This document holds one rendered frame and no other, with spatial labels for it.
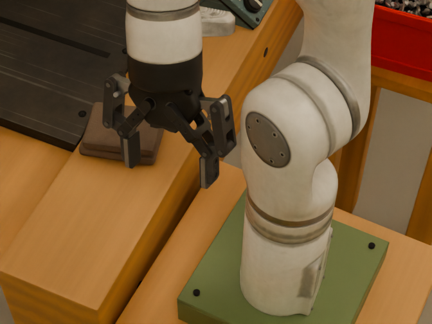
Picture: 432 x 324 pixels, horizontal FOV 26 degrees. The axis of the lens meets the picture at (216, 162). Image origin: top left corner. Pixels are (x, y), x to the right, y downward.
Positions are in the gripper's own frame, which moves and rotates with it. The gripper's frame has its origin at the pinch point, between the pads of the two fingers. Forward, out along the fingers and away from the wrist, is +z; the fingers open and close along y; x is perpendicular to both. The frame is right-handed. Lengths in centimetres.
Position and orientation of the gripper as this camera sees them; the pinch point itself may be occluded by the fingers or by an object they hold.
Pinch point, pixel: (169, 170)
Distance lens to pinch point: 100.1
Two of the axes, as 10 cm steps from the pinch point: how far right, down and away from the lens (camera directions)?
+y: 8.8, 2.3, -4.1
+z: 0.1, 8.6, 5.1
